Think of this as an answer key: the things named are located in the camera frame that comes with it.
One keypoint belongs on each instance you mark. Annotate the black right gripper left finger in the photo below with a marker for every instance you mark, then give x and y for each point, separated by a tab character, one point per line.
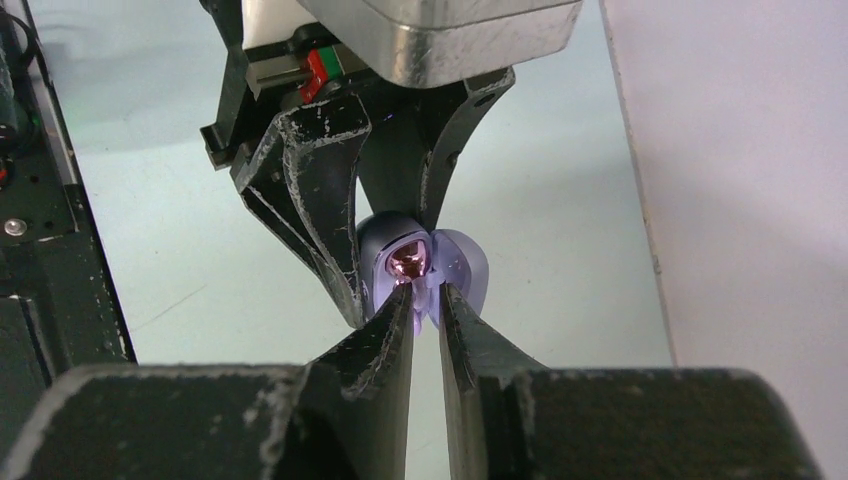
343	415

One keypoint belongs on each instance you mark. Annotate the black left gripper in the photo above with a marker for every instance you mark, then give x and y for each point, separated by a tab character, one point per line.
300	120

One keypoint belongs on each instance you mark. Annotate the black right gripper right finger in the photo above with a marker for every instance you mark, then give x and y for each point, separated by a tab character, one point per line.
511	417

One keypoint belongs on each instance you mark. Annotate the purple earbud charging case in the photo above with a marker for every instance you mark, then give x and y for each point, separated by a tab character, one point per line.
456	259

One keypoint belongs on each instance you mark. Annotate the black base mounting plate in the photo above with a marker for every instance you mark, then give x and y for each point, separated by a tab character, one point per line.
59	305

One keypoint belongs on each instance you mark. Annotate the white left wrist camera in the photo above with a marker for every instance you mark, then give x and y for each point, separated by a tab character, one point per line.
423	43

